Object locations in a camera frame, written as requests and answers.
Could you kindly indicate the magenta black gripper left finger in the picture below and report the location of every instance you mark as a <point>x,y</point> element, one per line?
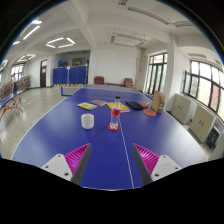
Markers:
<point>70,166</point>

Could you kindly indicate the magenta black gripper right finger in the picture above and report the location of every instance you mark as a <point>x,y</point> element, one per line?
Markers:
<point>153,167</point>

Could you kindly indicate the white cup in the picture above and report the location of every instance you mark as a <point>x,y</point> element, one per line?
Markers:
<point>87,121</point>

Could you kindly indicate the red round coaster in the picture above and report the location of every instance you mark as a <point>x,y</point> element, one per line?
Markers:
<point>118,128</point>

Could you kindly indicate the red table tennis paddle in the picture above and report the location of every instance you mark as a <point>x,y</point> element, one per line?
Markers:
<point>150,112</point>

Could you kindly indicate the blue ping pong table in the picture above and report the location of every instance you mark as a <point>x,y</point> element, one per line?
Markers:
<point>111,164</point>

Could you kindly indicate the yellow blue booklet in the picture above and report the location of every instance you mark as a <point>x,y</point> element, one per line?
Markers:
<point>87,106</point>

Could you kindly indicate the beige cabinet near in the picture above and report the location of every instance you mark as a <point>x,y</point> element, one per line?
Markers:
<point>201,123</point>

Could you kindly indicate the beige cabinet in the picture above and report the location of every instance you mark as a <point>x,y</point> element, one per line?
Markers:
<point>201,123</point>
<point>183,109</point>

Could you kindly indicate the yellow book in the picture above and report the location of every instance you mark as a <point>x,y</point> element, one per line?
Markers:
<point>122,106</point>

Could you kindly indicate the beige cabinet far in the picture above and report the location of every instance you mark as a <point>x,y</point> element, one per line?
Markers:
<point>183,109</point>

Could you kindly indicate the black box on floor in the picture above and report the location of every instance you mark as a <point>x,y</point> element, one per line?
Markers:
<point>212,138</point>

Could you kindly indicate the brown cardboard box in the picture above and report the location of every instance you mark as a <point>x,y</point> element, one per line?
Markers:
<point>158,102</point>

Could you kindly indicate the clear plastic bottle red label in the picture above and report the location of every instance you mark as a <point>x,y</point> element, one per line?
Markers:
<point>115,114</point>

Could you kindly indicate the grey brown booklet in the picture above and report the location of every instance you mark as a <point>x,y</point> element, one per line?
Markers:
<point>98,102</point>

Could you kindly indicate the brown armchair right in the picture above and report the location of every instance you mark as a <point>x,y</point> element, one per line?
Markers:
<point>128,83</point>

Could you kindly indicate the brown armchair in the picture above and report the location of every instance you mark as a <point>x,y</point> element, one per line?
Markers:
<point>99,80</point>
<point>128,83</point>

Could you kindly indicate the blue folded partition boards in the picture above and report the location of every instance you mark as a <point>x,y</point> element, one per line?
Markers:
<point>70,75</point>

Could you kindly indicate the brown armchair left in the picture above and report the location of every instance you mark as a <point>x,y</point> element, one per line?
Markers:
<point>99,80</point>

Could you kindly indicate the blue table at left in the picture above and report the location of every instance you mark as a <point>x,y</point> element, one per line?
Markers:
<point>12,101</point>

